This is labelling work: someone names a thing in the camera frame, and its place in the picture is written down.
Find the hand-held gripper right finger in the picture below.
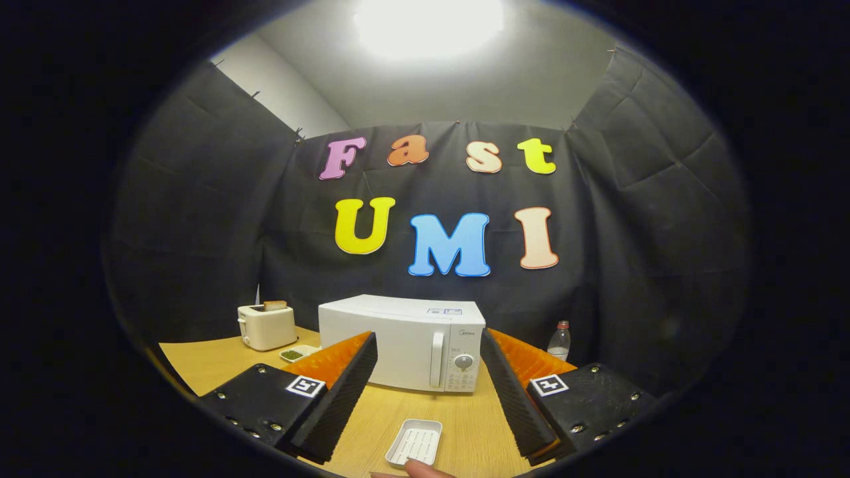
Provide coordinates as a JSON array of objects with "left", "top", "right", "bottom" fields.
[{"left": 479, "top": 328, "right": 658, "bottom": 465}]

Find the black backdrop cloth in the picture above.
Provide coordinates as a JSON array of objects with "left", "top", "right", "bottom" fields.
[{"left": 106, "top": 46, "right": 754, "bottom": 399}]

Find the white bread toaster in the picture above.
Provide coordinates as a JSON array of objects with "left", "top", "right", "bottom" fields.
[{"left": 238, "top": 304, "right": 298, "bottom": 352}]

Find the clear bottle with red cap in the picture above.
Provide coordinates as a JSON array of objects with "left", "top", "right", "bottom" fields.
[{"left": 547, "top": 321, "right": 571, "bottom": 361}]

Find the small white ribbed tray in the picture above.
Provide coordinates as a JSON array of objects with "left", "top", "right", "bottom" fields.
[{"left": 385, "top": 419, "right": 444, "bottom": 469}]

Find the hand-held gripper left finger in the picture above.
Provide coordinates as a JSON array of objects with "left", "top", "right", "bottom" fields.
[{"left": 197, "top": 331, "right": 379, "bottom": 465}]

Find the white toaster oven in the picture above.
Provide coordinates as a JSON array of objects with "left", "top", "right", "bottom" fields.
[{"left": 318, "top": 295, "right": 487, "bottom": 394}]

